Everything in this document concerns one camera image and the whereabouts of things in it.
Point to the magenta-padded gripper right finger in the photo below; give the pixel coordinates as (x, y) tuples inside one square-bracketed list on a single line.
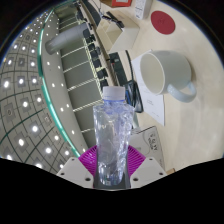
[(136, 161)]

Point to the white ceramic mug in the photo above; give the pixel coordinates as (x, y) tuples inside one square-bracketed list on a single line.
[(173, 73)]

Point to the white paper sheet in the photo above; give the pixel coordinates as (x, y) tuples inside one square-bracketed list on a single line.
[(155, 106)]

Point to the flat round red coaster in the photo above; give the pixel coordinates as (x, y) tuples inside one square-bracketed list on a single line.
[(162, 22)]

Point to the black electronic device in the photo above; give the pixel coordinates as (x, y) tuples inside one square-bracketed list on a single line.
[(135, 96)]

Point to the white remote control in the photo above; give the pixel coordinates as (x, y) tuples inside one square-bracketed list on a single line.
[(143, 8)]

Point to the grey round column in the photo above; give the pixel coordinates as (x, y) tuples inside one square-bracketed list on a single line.
[(65, 40)]

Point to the ceiling lights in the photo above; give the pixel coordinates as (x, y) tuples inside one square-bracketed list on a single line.
[(21, 81)]

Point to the clear plastic water bottle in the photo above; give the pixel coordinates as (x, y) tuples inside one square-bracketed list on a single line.
[(111, 133)]

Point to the long curved conference desk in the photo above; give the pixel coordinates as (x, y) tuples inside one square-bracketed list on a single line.
[(100, 36)]

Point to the row of black office chairs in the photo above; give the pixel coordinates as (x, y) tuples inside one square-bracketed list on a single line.
[(95, 53)]

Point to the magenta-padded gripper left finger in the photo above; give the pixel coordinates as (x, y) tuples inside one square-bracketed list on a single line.
[(87, 160)]

